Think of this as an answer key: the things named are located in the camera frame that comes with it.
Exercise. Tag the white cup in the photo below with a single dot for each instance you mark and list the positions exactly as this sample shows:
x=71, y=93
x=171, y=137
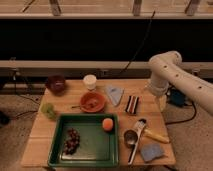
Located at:
x=90, y=81

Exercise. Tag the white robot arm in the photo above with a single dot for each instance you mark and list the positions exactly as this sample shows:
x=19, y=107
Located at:
x=165, y=70

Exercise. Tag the blue sponge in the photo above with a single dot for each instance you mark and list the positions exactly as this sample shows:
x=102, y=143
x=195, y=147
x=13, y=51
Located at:
x=150, y=152

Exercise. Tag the metal measuring cup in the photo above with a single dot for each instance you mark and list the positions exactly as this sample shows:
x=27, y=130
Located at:
x=130, y=138

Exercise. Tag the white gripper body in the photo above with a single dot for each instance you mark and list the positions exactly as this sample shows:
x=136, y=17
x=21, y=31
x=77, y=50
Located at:
x=161, y=102

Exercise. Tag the blue black device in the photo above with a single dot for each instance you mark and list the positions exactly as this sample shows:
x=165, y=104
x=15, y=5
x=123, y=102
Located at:
x=176, y=98

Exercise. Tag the yellow handled brush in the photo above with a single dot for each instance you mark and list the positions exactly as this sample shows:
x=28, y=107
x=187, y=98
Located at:
x=147, y=132

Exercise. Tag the orange fruit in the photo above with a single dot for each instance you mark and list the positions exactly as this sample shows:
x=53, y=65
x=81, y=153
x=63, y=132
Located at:
x=107, y=124

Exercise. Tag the white handled spatula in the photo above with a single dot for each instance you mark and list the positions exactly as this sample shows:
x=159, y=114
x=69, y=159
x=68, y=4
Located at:
x=138, y=128

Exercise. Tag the dark red grape bunch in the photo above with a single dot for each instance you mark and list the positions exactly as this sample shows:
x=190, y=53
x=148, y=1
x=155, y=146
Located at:
x=72, y=143

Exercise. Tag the striped black red block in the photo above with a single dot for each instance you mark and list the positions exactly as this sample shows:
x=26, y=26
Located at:
x=132, y=104

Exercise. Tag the orange bowl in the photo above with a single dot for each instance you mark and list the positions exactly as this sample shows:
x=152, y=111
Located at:
x=94, y=98

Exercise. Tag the light blue cloth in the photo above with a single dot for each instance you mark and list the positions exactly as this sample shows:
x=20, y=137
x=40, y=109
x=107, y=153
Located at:
x=114, y=94

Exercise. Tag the green plastic tray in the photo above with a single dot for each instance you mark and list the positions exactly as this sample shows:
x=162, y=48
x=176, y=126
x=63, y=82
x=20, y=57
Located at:
x=98, y=148

